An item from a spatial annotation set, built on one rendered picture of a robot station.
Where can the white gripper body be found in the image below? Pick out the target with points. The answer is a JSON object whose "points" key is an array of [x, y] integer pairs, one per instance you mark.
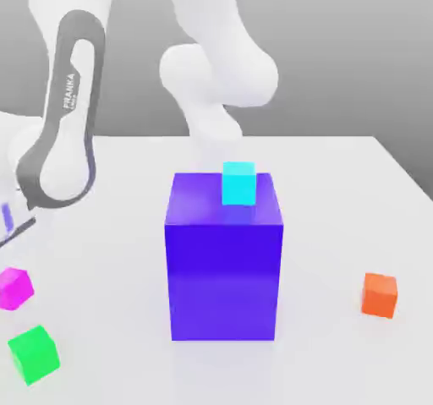
{"points": [[17, 230]]}

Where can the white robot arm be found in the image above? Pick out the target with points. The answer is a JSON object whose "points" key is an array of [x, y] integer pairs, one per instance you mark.
{"points": [[216, 73]]}

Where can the small magenta cube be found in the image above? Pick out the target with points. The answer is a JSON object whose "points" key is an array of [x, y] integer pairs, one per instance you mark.
{"points": [[13, 288]]}

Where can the small green cube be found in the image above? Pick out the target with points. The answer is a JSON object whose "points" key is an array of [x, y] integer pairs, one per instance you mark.
{"points": [[33, 354]]}

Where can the small cyan cube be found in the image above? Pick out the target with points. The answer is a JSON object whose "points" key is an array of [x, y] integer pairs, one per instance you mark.
{"points": [[238, 185]]}

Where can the small orange cube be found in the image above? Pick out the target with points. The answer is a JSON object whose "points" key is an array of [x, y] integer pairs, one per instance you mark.
{"points": [[379, 295]]}

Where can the large blue box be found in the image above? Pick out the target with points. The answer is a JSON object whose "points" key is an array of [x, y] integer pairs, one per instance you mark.
{"points": [[223, 276]]}

